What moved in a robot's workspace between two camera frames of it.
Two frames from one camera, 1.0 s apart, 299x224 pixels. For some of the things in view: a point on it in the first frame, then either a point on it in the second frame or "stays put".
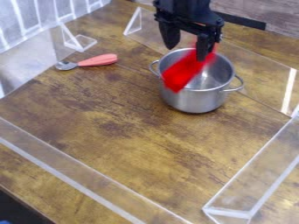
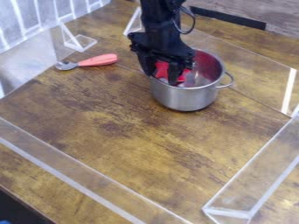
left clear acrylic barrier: (36, 53) stays put
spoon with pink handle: (94, 60) stays put
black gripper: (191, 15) → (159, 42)
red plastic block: (181, 71) → (161, 67)
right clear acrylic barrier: (232, 206) stays put
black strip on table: (240, 20) stays put
